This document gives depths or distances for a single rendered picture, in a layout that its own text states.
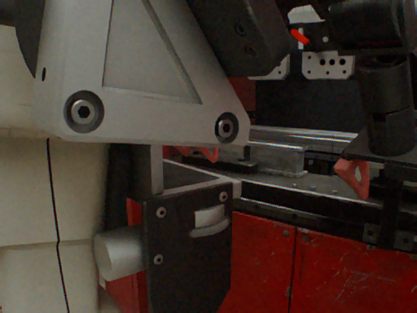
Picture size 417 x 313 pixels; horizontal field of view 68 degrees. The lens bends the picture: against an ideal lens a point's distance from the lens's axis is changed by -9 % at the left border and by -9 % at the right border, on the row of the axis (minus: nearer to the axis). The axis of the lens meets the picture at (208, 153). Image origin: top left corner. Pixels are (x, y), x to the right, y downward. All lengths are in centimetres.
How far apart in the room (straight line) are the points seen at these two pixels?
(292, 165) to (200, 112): 92
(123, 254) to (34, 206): 9
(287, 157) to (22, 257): 87
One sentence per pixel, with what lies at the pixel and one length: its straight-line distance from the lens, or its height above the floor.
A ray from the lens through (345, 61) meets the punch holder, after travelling 97.
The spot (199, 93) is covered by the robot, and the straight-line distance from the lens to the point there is 15.
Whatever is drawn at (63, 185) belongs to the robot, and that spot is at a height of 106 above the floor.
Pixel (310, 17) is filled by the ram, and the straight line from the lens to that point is 103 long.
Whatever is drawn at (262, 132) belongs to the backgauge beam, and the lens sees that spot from 141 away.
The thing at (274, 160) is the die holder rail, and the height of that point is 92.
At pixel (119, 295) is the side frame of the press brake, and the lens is 157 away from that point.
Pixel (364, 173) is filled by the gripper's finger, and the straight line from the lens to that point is 50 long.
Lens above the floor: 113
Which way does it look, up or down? 10 degrees down
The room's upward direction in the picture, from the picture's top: straight up
